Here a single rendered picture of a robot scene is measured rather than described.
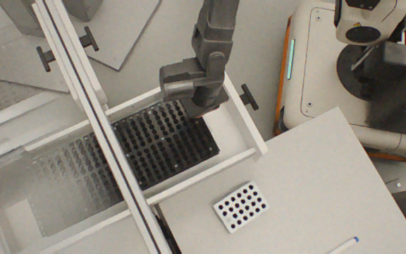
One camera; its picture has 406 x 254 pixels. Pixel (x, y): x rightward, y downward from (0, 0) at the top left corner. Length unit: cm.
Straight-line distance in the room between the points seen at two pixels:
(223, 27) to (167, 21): 141
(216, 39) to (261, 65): 133
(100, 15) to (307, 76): 103
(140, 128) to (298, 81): 93
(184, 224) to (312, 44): 105
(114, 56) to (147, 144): 110
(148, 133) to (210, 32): 36
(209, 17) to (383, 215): 75
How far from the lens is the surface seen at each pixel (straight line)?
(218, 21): 76
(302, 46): 186
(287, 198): 116
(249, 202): 110
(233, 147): 108
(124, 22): 213
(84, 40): 112
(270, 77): 208
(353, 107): 183
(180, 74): 81
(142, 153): 101
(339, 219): 120
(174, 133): 101
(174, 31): 213
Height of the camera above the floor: 188
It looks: 75 degrees down
